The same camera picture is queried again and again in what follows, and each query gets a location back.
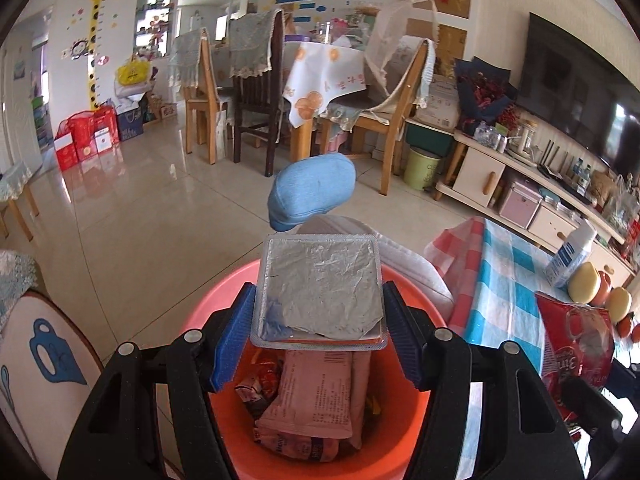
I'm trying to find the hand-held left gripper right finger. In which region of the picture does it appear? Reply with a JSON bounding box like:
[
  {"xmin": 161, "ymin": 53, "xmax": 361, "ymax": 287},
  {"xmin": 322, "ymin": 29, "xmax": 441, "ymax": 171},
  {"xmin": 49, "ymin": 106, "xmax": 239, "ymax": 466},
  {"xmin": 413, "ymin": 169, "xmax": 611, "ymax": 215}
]
[{"xmin": 382, "ymin": 280, "xmax": 586, "ymax": 480}]

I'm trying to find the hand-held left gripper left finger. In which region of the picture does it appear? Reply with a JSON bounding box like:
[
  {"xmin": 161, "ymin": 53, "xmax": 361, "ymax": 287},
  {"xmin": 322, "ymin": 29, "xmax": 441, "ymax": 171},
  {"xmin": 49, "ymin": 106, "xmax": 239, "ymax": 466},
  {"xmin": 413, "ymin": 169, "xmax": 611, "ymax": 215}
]
[{"xmin": 56, "ymin": 282, "xmax": 258, "ymax": 480}]

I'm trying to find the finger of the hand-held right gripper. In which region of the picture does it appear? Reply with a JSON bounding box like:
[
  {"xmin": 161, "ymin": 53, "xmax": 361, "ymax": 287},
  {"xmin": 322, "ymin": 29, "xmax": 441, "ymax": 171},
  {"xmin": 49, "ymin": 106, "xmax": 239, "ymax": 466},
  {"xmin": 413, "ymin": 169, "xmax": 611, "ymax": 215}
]
[{"xmin": 562, "ymin": 376, "xmax": 623, "ymax": 436}]

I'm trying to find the pink plastic bucket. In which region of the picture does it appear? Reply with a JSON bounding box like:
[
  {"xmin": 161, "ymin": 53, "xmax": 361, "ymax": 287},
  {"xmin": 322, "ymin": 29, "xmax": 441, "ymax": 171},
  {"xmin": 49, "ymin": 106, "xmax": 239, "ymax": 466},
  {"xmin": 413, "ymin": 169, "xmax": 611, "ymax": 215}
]
[{"xmin": 185, "ymin": 259, "xmax": 448, "ymax": 480}]

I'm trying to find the red coffee packet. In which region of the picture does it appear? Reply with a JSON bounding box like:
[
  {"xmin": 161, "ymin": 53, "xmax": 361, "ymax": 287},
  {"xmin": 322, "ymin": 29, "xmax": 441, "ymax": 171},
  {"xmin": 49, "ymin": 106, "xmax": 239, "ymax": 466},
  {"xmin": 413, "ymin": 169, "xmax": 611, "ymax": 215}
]
[{"xmin": 535, "ymin": 291, "xmax": 617, "ymax": 423}]

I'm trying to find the white pouch blue whale print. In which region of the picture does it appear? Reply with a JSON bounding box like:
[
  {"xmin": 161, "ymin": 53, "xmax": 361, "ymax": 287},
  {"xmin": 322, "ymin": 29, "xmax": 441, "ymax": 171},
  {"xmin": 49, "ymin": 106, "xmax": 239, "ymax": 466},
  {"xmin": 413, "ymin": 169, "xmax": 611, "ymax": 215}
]
[{"xmin": 260, "ymin": 350, "xmax": 353, "ymax": 441}]

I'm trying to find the silver foil tray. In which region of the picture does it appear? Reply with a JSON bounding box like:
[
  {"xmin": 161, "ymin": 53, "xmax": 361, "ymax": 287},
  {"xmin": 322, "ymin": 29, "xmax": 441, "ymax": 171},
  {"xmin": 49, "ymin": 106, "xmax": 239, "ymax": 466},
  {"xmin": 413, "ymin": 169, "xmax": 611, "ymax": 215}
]
[{"xmin": 249, "ymin": 232, "xmax": 390, "ymax": 352}]

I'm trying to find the yellow apple right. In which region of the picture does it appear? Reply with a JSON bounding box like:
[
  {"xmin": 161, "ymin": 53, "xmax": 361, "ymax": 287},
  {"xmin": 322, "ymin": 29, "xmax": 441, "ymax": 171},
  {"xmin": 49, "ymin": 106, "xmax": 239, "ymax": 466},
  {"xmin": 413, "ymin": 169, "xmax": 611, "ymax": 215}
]
[{"xmin": 605, "ymin": 287, "xmax": 633, "ymax": 323}]

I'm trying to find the yellow apple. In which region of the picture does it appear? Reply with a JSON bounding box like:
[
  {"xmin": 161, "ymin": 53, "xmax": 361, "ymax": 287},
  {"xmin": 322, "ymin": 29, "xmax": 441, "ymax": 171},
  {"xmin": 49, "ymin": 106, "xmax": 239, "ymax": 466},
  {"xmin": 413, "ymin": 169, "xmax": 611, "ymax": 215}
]
[
  {"xmin": 605, "ymin": 287, "xmax": 633, "ymax": 323},
  {"xmin": 567, "ymin": 261, "xmax": 601, "ymax": 304}
]

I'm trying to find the red apple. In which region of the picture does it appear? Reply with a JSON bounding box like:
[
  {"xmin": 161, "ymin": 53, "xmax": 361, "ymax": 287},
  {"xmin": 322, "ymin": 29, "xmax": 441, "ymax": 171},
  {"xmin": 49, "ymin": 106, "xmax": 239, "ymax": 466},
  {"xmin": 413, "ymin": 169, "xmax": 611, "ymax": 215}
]
[{"xmin": 590, "ymin": 270, "xmax": 614, "ymax": 307}]

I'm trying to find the white bottle blue label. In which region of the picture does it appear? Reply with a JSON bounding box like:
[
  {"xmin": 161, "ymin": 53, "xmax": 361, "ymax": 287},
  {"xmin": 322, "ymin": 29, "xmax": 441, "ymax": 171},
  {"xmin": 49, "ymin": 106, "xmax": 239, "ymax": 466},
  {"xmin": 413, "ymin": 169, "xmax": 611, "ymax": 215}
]
[{"xmin": 544, "ymin": 219, "xmax": 598, "ymax": 289}]

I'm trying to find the green waste bin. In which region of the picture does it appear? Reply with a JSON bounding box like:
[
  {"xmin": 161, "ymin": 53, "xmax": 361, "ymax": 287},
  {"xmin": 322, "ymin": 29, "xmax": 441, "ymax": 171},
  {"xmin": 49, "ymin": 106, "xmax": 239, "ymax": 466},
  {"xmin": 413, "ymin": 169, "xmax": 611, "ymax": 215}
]
[{"xmin": 402, "ymin": 146, "xmax": 443, "ymax": 191}]

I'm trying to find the blue chair headrest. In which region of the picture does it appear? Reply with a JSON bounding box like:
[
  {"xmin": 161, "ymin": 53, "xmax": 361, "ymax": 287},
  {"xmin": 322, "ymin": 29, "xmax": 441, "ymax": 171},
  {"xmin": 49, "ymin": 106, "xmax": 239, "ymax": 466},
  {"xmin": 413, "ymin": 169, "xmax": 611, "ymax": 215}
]
[{"xmin": 266, "ymin": 154, "xmax": 357, "ymax": 232}]

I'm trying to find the pink metal case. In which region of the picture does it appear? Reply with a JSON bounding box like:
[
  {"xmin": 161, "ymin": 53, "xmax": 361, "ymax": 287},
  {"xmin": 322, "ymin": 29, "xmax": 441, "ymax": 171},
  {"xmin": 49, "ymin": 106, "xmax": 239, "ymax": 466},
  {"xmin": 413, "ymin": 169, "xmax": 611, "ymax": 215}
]
[{"xmin": 497, "ymin": 180, "xmax": 543, "ymax": 231}]

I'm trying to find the white television cabinet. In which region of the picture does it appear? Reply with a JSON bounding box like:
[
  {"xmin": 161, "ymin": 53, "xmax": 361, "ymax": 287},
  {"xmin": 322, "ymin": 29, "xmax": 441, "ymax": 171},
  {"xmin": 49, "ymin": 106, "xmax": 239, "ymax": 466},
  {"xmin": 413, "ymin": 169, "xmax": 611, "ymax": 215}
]
[{"xmin": 435, "ymin": 129, "xmax": 638, "ymax": 288}]

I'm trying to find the green storage box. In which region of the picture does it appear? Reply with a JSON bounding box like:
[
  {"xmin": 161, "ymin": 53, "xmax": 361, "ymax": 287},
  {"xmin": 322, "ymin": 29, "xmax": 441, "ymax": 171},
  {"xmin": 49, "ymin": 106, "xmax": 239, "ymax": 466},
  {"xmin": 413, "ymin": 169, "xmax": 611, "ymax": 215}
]
[{"xmin": 404, "ymin": 121, "xmax": 453, "ymax": 158}]

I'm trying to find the clear printed plastic bag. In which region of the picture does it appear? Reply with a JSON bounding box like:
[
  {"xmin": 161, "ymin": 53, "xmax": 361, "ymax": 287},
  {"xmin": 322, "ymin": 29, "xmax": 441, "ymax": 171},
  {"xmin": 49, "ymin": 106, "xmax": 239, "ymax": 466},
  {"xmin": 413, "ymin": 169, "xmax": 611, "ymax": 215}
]
[{"xmin": 602, "ymin": 175, "xmax": 638, "ymax": 233}]

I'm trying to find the white cushion blue print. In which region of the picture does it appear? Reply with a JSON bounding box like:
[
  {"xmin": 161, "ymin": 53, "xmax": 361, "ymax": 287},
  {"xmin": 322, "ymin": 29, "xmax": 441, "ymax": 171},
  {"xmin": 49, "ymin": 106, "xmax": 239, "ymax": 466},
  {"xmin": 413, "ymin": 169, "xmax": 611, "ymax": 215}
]
[{"xmin": 0, "ymin": 290, "xmax": 108, "ymax": 480}]

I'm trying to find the light wooden chair knit cover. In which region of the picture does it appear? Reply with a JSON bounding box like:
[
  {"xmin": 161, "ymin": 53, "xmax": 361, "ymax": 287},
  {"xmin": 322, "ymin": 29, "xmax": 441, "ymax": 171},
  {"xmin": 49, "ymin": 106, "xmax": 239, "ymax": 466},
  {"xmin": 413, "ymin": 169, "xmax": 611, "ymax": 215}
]
[{"xmin": 320, "ymin": 37, "xmax": 436, "ymax": 196}]

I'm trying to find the pack of small glass jars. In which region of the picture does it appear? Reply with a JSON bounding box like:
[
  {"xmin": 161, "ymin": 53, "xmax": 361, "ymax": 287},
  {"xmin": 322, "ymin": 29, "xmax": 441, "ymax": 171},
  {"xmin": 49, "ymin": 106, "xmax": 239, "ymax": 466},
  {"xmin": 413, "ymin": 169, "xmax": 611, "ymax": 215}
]
[{"xmin": 472, "ymin": 122, "xmax": 508, "ymax": 153}]

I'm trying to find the brown gift bag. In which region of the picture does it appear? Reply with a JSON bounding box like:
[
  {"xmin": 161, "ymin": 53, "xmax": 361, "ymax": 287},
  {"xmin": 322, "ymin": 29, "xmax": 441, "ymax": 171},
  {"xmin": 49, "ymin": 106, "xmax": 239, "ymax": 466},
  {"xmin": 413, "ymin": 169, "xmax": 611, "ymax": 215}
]
[{"xmin": 590, "ymin": 170, "xmax": 618, "ymax": 206}]

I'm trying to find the black router with antennas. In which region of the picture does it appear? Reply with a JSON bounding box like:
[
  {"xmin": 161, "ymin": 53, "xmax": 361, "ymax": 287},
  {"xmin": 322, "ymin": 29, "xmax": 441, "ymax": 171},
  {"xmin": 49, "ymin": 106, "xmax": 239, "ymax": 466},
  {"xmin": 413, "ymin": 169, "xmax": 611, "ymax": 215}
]
[{"xmin": 537, "ymin": 140, "xmax": 576, "ymax": 181}]

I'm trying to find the blue lace cloth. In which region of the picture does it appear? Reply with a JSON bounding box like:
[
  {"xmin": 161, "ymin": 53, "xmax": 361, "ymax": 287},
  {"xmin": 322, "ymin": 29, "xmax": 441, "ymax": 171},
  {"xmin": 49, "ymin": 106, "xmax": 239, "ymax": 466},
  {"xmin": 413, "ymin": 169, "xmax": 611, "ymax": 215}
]
[{"xmin": 0, "ymin": 250, "xmax": 38, "ymax": 321}]

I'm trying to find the white glass kettle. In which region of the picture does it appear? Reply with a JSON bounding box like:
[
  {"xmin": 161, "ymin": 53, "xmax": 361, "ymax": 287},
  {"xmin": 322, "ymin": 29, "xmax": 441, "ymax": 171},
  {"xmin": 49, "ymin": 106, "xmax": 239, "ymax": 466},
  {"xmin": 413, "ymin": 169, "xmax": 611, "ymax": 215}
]
[{"xmin": 507, "ymin": 119, "xmax": 543, "ymax": 161}]

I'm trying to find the dark wooden chair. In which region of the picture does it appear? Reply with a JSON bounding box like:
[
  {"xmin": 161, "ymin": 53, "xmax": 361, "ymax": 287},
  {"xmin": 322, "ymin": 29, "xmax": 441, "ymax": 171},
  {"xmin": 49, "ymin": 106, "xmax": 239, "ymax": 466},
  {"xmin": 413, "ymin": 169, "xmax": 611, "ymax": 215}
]
[{"xmin": 230, "ymin": 10, "xmax": 286, "ymax": 177}]

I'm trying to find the light wooden chair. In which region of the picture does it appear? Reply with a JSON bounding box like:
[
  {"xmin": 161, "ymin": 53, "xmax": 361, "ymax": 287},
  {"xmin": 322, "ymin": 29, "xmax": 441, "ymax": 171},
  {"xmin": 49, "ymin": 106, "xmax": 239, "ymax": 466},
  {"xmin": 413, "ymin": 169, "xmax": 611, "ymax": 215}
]
[{"xmin": 182, "ymin": 27, "xmax": 233, "ymax": 165}]

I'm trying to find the white cardboard box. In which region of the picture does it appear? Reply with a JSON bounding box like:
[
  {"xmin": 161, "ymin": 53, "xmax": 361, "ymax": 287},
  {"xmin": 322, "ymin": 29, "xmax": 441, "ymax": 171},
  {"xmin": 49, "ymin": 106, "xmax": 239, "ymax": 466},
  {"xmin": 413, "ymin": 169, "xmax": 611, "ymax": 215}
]
[{"xmin": 412, "ymin": 74, "xmax": 463, "ymax": 131}]

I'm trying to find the blue paper bag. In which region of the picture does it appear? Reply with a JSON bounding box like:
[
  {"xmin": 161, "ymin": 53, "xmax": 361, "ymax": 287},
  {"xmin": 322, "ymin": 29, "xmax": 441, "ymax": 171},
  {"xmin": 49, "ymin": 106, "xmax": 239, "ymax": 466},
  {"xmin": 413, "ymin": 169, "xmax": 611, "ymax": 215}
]
[{"xmin": 117, "ymin": 105, "xmax": 146, "ymax": 141}]

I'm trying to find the dark wrapped flower bouquet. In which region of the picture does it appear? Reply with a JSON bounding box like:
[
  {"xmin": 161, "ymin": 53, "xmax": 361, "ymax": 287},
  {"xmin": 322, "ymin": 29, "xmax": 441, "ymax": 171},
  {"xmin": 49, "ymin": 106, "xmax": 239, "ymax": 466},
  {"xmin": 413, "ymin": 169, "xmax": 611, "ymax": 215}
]
[{"xmin": 452, "ymin": 57, "xmax": 521, "ymax": 136}]

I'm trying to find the orange print table cloth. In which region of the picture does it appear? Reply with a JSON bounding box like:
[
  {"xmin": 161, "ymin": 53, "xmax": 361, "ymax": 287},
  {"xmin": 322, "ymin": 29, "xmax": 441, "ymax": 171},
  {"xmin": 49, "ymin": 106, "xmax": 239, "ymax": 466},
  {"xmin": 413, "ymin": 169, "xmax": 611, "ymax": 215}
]
[{"xmin": 282, "ymin": 40, "xmax": 368, "ymax": 128}]

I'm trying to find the small wooden side table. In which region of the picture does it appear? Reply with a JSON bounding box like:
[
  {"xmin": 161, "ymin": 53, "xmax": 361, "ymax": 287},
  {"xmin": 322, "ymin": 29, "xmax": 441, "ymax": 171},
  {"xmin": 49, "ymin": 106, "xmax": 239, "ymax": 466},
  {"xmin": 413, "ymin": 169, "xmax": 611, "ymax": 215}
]
[{"xmin": 0, "ymin": 162, "xmax": 41, "ymax": 241}]

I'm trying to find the grey lace chair cover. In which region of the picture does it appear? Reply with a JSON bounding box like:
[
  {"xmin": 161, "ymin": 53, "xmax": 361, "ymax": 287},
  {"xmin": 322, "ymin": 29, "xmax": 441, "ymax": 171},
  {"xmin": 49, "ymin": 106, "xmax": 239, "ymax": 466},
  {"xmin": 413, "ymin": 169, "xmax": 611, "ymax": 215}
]
[
  {"xmin": 167, "ymin": 30, "xmax": 211, "ymax": 88},
  {"xmin": 227, "ymin": 10, "xmax": 281, "ymax": 78}
]

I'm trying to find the yellow bag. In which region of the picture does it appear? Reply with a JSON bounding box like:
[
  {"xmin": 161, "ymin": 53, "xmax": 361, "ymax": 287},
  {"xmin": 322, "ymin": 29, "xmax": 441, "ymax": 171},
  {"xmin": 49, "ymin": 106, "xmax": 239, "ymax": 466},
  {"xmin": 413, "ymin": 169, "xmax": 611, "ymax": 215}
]
[{"xmin": 116, "ymin": 55, "xmax": 152, "ymax": 86}]

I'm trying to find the white mesh food cover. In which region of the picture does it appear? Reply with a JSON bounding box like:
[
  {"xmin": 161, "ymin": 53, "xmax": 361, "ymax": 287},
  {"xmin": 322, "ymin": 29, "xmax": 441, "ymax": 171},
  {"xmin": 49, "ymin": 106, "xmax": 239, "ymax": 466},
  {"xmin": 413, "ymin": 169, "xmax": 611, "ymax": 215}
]
[{"xmin": 365, "ymin": 0, "xmax": 441, "ymax": 111}]

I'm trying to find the black flat television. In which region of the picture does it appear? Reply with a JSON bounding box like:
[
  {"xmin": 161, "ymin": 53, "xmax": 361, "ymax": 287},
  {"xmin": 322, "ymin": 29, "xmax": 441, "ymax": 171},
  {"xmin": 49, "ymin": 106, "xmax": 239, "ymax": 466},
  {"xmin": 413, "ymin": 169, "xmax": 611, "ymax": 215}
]
[{"xmin": 515, "ymin": 11, "xmax": 640, "ymax": 181}]

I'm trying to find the giraffe wall sticker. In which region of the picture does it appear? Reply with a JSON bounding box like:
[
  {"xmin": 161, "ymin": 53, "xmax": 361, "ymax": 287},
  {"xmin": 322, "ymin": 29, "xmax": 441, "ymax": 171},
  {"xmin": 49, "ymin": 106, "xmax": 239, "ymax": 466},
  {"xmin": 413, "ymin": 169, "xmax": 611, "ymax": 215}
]
[{"xmin": 60, "ymin": 0, "xmax": 126, "ymax": 111}]

